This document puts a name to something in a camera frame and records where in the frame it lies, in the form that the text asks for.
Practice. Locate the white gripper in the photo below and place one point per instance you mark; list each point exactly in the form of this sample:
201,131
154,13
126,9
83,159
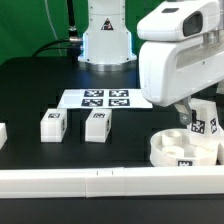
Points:
183,52

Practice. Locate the white fence rail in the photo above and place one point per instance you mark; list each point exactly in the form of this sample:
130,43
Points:
3,135
48,183

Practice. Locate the white left fence rail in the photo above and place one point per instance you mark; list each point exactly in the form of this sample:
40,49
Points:
3,135

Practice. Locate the white round stool seat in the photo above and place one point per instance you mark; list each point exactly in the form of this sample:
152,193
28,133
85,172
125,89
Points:
178,147

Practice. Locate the white front fence rail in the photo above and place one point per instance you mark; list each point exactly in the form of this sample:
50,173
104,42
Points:
48,183

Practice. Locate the white sheet with tags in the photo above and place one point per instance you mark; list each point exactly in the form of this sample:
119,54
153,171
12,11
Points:
103,98

